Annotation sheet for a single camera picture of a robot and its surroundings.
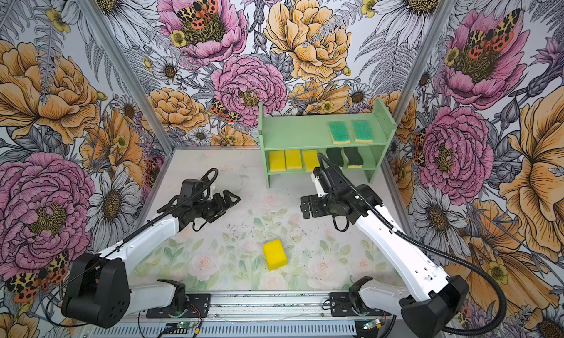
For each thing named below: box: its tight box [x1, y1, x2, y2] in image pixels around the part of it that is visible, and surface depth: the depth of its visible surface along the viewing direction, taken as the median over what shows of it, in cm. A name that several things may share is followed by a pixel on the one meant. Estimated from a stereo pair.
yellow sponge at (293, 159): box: [284, 149, 302, 170], surface depth 100 cm
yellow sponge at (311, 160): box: [302, 149, 321, 173], surface depth 103 cm
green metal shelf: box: [258, 98, 398, 189], surface depth 98 cm
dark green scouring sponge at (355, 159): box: [343, 146, 364, 169], surface depth 104 cm
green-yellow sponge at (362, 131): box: [351, 119, 374, 144], surface depth 89 cm
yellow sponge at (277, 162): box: [269, 149, 286, 172], surface depth 98 cm
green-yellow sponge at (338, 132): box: [327, 121, 352, 145], surface depth 89 cm
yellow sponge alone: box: [262, 238, 288, 272], surface depth 84 cm
